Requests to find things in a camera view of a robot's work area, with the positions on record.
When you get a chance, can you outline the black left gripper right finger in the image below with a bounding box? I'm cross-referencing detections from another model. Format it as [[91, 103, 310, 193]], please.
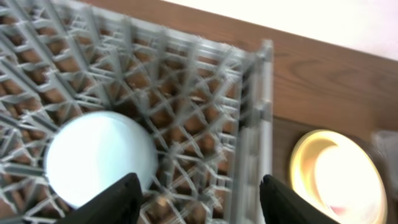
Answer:
[[259, 174, 338, 224]]

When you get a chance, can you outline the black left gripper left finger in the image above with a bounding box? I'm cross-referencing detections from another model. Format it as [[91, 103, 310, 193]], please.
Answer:
[[56, 173, 143, 224]]

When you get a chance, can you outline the blue bowl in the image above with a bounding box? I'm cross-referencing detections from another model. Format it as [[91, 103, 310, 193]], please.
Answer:
[[44, 111, 158, 208]]

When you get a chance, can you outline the yellow plate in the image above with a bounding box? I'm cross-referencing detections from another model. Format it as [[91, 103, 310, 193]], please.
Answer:
[[290, 129, 387, 224]]

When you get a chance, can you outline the white bowl with rice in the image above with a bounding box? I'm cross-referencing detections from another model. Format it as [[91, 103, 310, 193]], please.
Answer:
[[315, 146, 381, 223]]

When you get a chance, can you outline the brown serving tray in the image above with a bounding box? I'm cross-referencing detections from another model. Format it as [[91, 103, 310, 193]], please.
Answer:
[[272, 117, 397, 224]]

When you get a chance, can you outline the clear plastic bin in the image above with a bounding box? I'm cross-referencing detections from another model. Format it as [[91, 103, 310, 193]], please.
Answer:
[[372, 130, 397, 198]]

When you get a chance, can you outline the grey plastic dish rack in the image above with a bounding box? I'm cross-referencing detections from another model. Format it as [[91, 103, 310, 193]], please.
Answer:
[[1, 1, 273, 223]]

